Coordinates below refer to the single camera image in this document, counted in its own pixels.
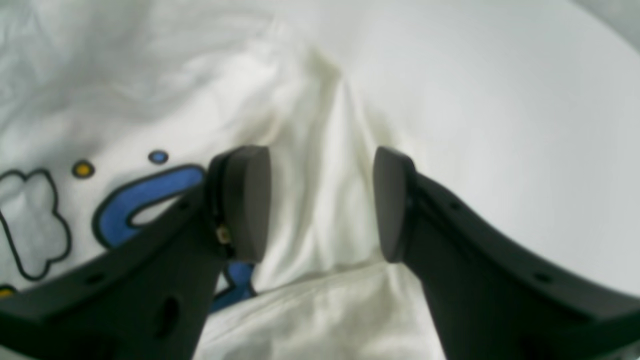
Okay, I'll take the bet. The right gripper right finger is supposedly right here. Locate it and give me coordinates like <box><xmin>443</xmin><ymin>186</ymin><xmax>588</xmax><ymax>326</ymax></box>
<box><xmin>372</xmin><ymin>146</ymin><xmax>640</xmax><ymax>360</ymax></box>

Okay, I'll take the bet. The white printed T-shirt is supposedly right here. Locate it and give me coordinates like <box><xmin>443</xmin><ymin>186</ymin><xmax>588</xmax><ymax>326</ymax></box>
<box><xmin>1</xmin><ymin>0</ymin><xmax>444</xmax><ymax>360</ymax></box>

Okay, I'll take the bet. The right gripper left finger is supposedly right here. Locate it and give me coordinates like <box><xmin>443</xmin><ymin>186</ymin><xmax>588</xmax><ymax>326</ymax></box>
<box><xmin>1</xmin><ymin>145</ymin><xmax>271</xmax><ymax>360</ymax></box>

